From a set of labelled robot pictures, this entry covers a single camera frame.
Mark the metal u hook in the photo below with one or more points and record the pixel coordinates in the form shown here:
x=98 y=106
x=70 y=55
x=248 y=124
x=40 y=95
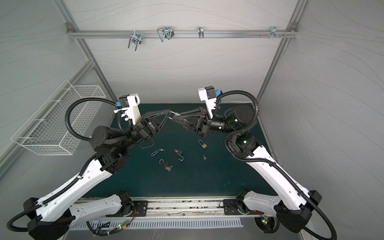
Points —
x=165 y=33
x=135 y=40

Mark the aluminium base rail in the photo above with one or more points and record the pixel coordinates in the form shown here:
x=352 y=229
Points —
x=189 y=207

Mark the brass padlock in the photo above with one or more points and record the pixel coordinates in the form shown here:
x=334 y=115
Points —
x=202 y=144

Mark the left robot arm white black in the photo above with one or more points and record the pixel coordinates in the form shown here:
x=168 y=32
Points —
x=51 y=216

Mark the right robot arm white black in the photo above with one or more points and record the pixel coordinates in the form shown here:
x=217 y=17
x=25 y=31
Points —
x=293 y=204

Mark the white slotted cable duct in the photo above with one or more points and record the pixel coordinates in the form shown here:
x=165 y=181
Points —
x=149 y=224

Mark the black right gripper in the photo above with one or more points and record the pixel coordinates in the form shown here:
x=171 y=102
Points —
x=202 y=123

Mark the aluminium wall rail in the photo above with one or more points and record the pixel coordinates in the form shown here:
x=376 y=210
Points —
x=179 y=34

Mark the black padlock shackle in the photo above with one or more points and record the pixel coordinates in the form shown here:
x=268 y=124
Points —
x=179 y=154

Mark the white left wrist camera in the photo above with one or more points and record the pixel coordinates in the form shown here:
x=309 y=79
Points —
x=128 y=107

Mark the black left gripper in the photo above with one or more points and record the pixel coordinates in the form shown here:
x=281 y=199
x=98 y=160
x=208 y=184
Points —
x=145 y=129

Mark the metal hook bracket right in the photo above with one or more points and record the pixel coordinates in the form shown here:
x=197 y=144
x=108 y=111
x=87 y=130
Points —
x=273 y=34

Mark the white wire basket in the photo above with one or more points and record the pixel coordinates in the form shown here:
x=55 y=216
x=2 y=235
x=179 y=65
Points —
x=45 y=132

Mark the silver key bunch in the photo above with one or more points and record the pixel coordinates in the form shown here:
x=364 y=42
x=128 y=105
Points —
x=173 y=115

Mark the black padlock with keys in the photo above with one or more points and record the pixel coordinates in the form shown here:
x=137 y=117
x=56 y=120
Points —
x=166 y=165

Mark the metal U hook left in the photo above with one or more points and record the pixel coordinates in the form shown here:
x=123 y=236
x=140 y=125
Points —
x=135 y=40

